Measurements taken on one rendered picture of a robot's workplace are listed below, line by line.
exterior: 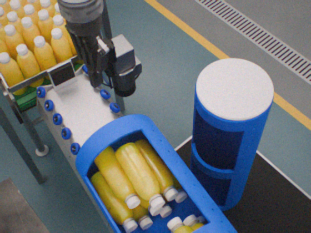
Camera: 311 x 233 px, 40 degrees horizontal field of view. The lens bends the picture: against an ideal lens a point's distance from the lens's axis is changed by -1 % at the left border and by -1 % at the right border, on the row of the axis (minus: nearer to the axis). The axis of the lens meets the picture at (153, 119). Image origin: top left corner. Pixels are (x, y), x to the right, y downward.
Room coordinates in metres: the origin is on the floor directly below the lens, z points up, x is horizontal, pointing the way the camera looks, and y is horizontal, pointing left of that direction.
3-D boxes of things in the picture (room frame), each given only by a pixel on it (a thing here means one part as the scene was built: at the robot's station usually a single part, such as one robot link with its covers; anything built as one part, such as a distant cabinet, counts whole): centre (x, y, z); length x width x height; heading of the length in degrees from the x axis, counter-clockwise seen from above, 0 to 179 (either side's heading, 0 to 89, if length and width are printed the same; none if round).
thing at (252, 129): (0.92, -0.30, 0.59); 0.28 x 0.28 x 0.88
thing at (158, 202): (0.46, 0.01, 1.15); 0.04 x 0.02 x 0.04; 116
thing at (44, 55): (1.17, 0.41, 0.99); 0.07 x 0.07 x 0.19
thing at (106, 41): (1.20, 0.18, 0.95); 0.10 x 0.07 x 0.10; 118
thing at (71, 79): (1.07, 0.34, 0.99); 0.10 x 0.02 x 0.12; 118
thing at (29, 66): (1.13, 0.48, 0.99); 0.07 x 0.07 x 0.19
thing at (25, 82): (1.14, 0.38, 0.96); 0.40 x 0.01 x 0.03; 118
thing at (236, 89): (0.92, -0.30, 1.03); 0.28 x 0.28 x 0.01
